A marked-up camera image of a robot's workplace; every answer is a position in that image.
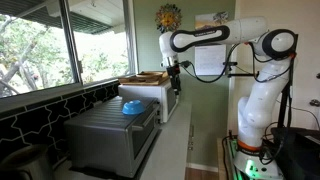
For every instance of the metal kettle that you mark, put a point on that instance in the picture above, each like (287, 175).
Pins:
(28, 163)

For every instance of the blue plastic bowl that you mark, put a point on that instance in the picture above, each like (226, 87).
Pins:
(133, 107)

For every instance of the white microwave oven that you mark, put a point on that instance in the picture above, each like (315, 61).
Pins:
(163, 92)

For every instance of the landscape painting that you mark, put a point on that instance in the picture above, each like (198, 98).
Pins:
(205, 21)

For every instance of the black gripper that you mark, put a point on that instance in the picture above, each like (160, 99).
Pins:
(173, 73)

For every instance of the black equipment box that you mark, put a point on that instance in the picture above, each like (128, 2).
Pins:
(299, 158)

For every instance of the white paper sheet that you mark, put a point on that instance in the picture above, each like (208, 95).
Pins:
(209, 59)

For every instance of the silver toaster oven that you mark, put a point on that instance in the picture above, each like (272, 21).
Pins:
(105, 139)

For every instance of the wooden tray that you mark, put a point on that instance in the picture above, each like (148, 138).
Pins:
(148, 78)

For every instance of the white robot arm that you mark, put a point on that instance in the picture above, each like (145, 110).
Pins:
(255, 111)

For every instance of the sun wall decoration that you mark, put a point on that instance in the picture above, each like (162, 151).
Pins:
(168, 18)

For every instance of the window frame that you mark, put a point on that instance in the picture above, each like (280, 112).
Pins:
(48, 47)

